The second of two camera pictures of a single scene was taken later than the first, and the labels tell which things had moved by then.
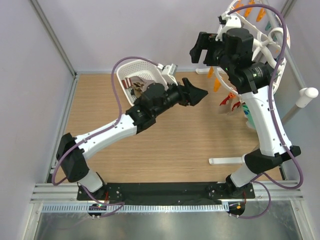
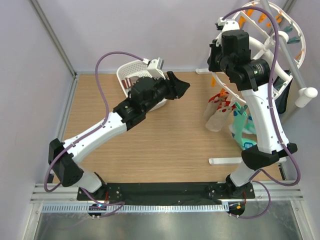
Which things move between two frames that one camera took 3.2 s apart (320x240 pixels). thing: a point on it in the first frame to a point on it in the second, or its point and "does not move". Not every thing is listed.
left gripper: (189, 95) to (176, 88)
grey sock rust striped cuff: (127, 82) does not move
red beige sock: (236, 104) to (216, 120)
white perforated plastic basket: (148, 71) does not move
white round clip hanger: (232, 20) to (270, 39)
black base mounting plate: (141, 191) does not move
